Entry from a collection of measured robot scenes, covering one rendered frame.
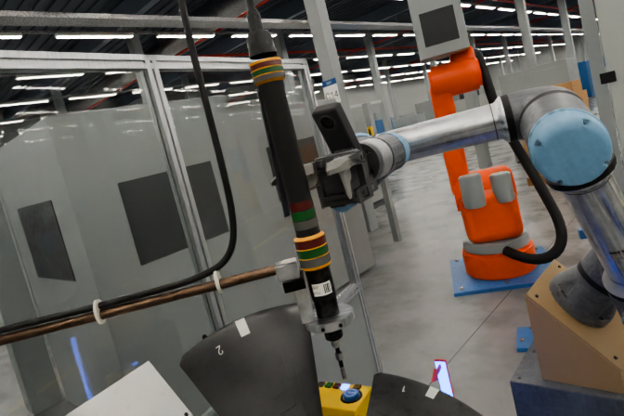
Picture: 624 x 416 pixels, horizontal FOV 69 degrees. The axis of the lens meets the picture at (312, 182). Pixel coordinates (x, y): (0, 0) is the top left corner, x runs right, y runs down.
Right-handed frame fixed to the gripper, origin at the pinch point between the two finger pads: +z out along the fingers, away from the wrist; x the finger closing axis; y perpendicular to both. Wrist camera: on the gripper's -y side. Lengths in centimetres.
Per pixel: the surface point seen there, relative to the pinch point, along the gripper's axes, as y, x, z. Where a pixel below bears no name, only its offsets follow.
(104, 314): 12.0, 23.5, 19.0
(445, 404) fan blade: 48, -5, -20
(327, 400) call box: 59, 30, -32
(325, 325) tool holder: 20.0, -1.4, 5.1
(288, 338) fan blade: 26.9, 12.7, -3.4
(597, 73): -2, -38, -176
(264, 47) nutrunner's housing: -16.9, -1.3, 3.1
